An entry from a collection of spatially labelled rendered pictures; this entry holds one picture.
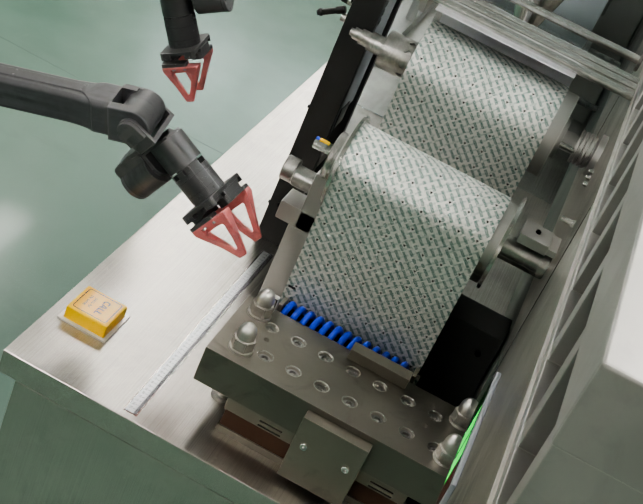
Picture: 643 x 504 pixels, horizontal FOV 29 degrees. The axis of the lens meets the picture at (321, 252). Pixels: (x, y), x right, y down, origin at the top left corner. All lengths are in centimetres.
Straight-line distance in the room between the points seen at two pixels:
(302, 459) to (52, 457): 38
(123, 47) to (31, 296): 164
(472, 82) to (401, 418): 53
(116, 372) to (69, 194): 206
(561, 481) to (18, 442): 114
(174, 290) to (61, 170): 196
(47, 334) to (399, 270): 52
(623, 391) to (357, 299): 102
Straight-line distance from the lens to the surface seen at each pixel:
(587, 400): 87
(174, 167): 184
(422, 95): 196
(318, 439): 172
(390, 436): 173
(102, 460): 184
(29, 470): 192
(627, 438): 88
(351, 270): 183
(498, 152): 196
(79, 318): 189
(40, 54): 459
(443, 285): 180
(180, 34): 225
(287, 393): 172
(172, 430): 179
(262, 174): 244
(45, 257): 357
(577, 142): 199
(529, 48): 196
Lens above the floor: 207
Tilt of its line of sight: 31 degrees down
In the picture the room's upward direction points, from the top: 24 degrees clockwise
